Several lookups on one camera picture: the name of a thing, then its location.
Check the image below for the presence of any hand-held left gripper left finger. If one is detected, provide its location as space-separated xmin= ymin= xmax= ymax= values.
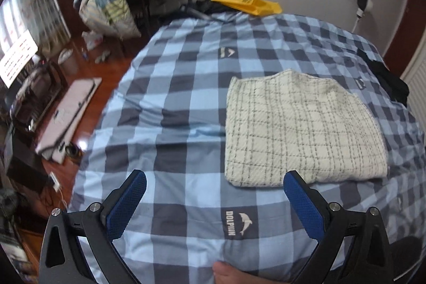
xmin=39 ymin=170 xmax=148 ymax=284

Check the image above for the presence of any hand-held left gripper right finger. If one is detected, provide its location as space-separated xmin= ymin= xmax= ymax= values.
xmin=284 ymin=170 xmax=395 ymax=284

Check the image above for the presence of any cream checked knit garment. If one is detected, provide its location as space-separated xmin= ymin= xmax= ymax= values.
xmin=225 ymin=69 xmax=389 ymax=188

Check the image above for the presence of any white power strip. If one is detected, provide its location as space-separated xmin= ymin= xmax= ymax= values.
xmin=48 ymin=172 xmax=62 ymax=191

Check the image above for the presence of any person's bare leg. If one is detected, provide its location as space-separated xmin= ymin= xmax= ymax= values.
xmin=213 ymin=262 xmax=300 ymax=284

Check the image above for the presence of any blue checked bed cover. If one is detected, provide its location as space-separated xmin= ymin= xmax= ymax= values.
xmin=68 ymin=13 xmax=426 ymax=284

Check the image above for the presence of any black chair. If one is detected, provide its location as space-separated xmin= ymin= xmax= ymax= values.
xmin=10 ymin=63 xmax=69 ymax=133

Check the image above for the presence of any black cloth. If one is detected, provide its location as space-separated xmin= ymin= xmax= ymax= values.
xmin=358 ymin=49 xmax=410 ymax=106

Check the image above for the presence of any yellow plastic bag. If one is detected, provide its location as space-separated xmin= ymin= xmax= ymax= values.
xmin=211 ymin=0 xmax=283 ymax=16

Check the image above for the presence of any white wall calendar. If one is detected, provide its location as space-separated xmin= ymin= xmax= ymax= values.
xmin=0 ymin=33 xmax=38 ymax=88

